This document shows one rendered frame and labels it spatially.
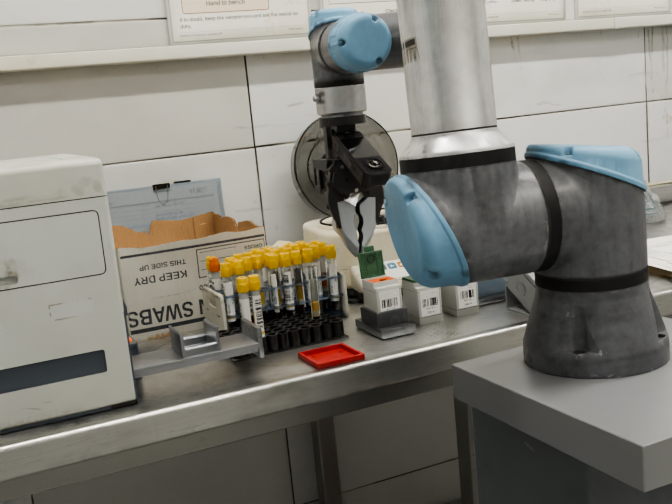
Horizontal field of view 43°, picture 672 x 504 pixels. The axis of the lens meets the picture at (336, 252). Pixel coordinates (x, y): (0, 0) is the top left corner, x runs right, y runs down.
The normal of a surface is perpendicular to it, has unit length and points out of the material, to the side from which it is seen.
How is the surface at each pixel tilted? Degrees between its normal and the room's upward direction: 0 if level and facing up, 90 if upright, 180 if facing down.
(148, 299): 90
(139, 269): 93
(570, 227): 97
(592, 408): 1
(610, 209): 90
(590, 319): 73
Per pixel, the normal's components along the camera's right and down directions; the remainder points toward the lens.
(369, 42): 0.25, 0.15
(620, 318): 0.11, -0.14
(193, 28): 0.47, 0.18
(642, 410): -0.11, -0.98
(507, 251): 0.27, 0.49
